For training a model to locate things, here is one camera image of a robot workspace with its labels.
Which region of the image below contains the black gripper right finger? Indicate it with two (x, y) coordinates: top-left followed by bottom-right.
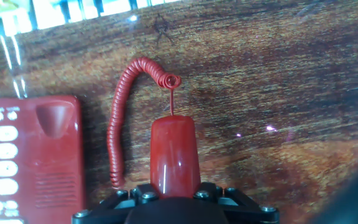
(193, 182), (281, 224)

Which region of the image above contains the red telephone base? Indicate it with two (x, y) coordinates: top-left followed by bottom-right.
(0, 95), (86, 224)

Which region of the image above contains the red phone cord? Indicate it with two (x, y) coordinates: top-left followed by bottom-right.
(106, 56), (183, 189)

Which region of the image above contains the red telephone handset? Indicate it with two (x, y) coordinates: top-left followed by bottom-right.
(149, 114), (202, 200)

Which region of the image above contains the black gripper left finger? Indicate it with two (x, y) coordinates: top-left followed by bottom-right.
(71, 183), (160, 224)

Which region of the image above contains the dark wooden board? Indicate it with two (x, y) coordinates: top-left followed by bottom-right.
(0, 0), (358, 224)

